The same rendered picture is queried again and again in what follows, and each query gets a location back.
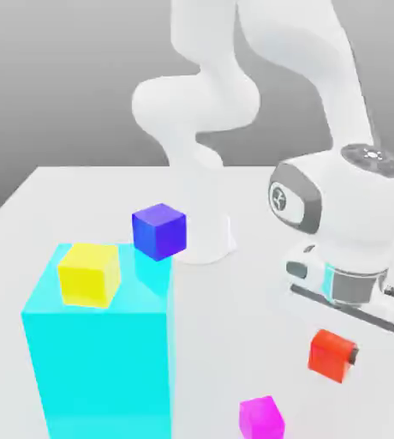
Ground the small yellow cube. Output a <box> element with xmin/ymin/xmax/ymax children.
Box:
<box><xmin>57</xmin><ymin>242</ymin><xmax>122</xmax><ymax>310</ymax></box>

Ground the small blue cube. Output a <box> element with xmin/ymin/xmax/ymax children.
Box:
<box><xmin>131</xmin><ymin>202</ymin><xmax>188</xmax><ymax>262</ymax></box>

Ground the large cyan box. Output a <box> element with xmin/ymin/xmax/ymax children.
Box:
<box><xmin>20</xmin><ymin>242</ymin><xmax>176</xmax><ymax>439</ymax></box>

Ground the small magenta cube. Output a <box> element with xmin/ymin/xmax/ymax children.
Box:
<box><xmin>238</xmin><ymin>394</ymin><xmax>286</xmax><ymax>439</ymax></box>

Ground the small red cube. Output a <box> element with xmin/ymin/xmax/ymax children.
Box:
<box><xmin>307</xmin><ymin>328</ymin><xmax>358</xmax><ymax>384</ymax></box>

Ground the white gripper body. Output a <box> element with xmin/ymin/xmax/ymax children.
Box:
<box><xmin>288</xmin><ymin>282</ymin><xmax>394</xmax><ymax>345</ymax></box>

